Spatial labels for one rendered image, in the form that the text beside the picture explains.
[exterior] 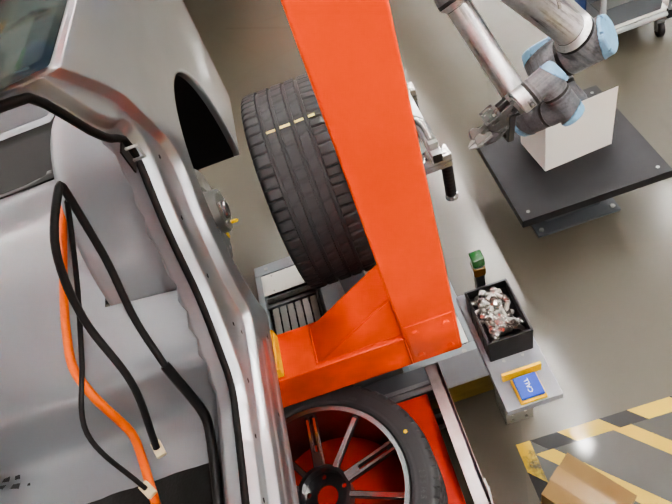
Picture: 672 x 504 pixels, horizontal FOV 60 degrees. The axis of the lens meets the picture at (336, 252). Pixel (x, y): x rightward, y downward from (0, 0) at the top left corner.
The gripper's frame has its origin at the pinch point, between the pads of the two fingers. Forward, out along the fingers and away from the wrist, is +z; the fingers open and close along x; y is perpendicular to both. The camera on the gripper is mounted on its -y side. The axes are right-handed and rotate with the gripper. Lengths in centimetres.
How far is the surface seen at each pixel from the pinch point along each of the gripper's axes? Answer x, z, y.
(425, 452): 85, 59, 8
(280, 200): 27, 44, 62
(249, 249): -65, 120, -20
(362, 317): 55, 48, 36
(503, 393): 76, 36, -9
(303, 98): 5, 24, 65
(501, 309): 57, 22, -2
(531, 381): 77, 28, -10
